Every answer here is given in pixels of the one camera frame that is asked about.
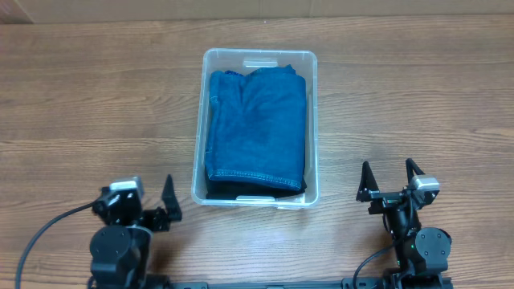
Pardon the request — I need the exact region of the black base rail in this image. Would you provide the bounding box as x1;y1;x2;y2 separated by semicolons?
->
168;277;454;289

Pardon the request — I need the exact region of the black cloth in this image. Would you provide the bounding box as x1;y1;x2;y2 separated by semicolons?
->
204;169;308;200

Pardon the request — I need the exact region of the blue terry towel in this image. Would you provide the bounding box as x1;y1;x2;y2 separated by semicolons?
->
205;65;307;181

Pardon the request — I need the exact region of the clear plastic storage bin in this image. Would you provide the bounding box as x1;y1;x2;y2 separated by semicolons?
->
191;48;320;210

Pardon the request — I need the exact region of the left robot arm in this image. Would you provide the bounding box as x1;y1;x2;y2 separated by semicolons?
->
88;176;182;289

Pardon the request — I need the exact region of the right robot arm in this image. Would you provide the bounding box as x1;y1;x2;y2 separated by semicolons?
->
352;158;452;288

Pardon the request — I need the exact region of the sparkly blue green cloth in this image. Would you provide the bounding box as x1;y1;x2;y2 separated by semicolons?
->
224;71;244;76

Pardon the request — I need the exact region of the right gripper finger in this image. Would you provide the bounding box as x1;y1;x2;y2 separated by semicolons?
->
406;158;425;179
356;161;380;202

